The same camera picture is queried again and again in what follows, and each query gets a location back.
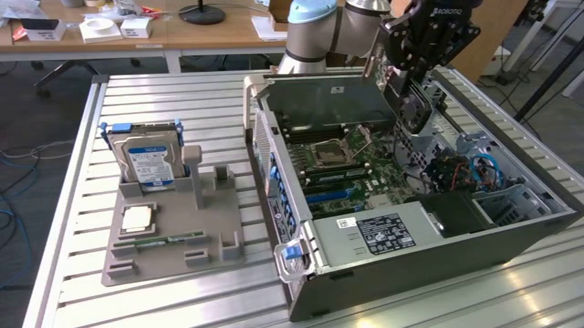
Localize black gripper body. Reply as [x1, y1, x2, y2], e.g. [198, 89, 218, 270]
[409, 0, 483, 65]

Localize black graphics card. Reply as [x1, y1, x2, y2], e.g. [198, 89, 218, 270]
[363, 42, 438, 135]

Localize white floor box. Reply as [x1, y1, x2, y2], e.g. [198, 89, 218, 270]
[482, 46, 515, 78]

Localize black stand pole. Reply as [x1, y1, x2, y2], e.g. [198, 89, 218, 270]
[514, 33, 584, 122]

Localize brown cardboard box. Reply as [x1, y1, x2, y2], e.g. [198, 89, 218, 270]
[268, 0, 293, 25]

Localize white paper stack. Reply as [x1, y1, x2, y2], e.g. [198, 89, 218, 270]
[252, 15, 289, 42]

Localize perforated metal drive cage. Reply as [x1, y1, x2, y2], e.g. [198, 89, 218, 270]
[395, 102, 463, 172]

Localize CPU socket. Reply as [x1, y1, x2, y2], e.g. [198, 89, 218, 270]
[309, 139, 356, 165]

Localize green motherboard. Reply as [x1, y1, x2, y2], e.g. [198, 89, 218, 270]
[285, 122, 412, 215]

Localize black lamp base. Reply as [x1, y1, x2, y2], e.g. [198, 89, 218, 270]
[178, 0, 228, 25]

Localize blue expansion slot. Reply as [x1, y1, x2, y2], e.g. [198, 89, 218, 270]
[308, 189, 360, 206]

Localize metal disk bay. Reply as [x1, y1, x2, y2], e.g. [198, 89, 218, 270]
[472, 184, 556, 226]

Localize white labelled box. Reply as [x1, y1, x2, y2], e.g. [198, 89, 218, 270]
[121, 17, 154, 39]

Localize grey power supply unit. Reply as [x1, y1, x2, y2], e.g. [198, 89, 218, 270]
[309, 201, 447, 267]

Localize hard disk in blue caddy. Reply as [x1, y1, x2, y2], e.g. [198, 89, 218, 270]
[99, 118, 184, 194]

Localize white boxes on desk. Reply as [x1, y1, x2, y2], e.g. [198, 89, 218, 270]
[79, 18, 123, 44]

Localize clear case latch blue tab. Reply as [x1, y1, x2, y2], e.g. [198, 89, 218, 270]
[272, 237, 316, 283]

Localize wooden desk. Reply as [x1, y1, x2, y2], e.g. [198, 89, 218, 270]
[0, 0, 416, 74]

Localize black open PC case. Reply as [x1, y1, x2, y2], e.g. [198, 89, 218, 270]
[245, 64, 584, 324]

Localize grey parts rack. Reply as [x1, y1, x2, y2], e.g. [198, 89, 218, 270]
[99, 145, 248, 287]

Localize black chair base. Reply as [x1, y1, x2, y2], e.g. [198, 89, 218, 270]
[34, 59, 99, 98]

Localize white box black top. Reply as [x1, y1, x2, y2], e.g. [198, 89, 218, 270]
[25, 18, 69, 41]

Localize silver CPU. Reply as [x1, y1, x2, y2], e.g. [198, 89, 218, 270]
[122, 206, 154, 233]

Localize blue wire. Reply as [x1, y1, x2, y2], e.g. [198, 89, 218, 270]
[472, 153, 506, 187]

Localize red wire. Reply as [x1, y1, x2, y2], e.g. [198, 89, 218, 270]
[450, 160, 471, 191]

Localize grey floor cable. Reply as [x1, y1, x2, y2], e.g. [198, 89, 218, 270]
[0, 138, 74, 161]

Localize blue floor cable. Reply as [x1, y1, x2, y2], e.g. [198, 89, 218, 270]
[0, 150, 34, 291]

